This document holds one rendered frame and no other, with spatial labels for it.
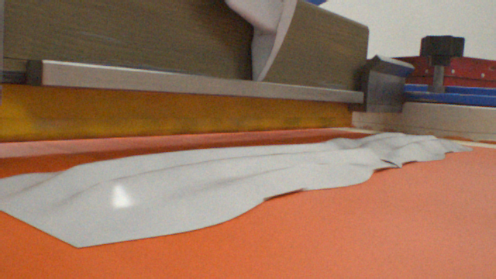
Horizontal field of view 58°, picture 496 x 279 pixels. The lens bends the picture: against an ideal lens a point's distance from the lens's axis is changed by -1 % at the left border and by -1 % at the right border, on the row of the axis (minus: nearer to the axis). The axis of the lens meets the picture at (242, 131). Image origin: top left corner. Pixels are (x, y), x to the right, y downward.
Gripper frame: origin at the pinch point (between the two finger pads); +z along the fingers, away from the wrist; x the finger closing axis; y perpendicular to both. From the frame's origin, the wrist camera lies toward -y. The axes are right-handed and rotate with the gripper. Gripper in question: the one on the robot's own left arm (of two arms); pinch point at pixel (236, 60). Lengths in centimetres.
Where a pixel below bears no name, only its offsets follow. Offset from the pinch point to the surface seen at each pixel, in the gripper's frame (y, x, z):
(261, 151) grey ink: 6.7, 7.3, 4.5
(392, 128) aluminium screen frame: -24.7, 2.2, 5.2
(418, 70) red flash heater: -89, -15, -5
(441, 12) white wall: -200, -42, -38
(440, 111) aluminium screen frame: -24.8, 6.9, 2.9
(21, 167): 15.8, 3.0, 5.0
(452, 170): -1.6, 13.7, 5.3
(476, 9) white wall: -200, -27, -39
